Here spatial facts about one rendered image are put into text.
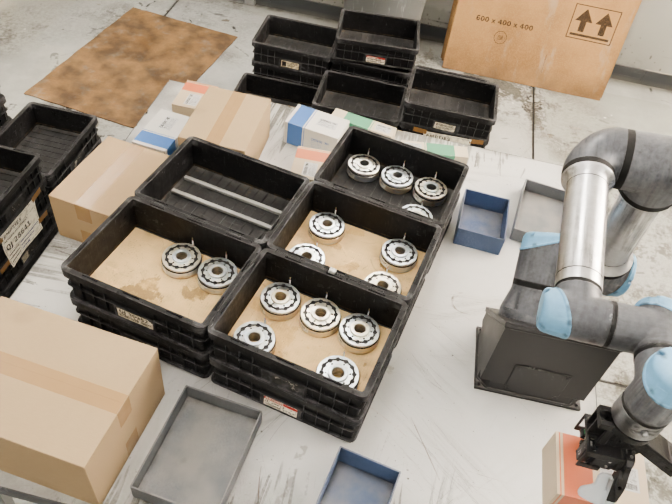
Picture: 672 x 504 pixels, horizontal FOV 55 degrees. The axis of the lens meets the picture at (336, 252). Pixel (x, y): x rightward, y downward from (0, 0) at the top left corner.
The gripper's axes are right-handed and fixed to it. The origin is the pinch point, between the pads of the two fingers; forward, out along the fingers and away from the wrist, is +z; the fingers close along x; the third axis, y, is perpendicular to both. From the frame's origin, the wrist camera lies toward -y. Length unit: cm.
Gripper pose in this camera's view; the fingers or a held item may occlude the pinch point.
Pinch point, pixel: (596, 477)
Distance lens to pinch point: 131.4
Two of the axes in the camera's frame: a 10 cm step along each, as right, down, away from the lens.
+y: -9.7, -2.2, 0.7
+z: -1.0, 6.7, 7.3
